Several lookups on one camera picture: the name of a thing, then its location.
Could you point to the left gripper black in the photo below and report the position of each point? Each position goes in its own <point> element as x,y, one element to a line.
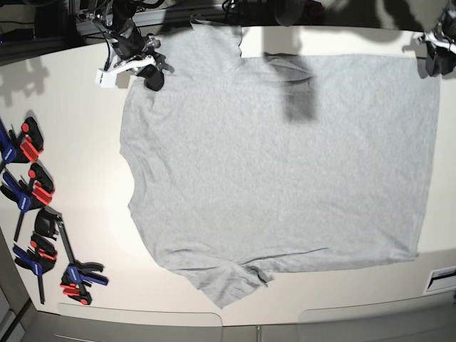
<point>440,58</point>

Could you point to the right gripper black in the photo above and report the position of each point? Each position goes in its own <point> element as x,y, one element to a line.
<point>153,76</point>

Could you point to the grey T-shirt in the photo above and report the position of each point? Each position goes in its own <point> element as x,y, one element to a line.
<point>245,167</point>

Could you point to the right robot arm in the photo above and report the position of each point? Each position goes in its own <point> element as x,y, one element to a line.
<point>128,50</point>

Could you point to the top blue red clamp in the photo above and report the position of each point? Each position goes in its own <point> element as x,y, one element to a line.
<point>22,148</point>

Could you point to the blue red clamp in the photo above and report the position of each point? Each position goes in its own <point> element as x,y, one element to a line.
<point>36,194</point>
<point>22,148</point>
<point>39,259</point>

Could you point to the long bar clamp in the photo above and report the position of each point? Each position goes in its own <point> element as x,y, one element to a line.
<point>78,276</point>

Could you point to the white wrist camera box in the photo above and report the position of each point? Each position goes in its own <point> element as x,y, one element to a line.
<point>105,79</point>

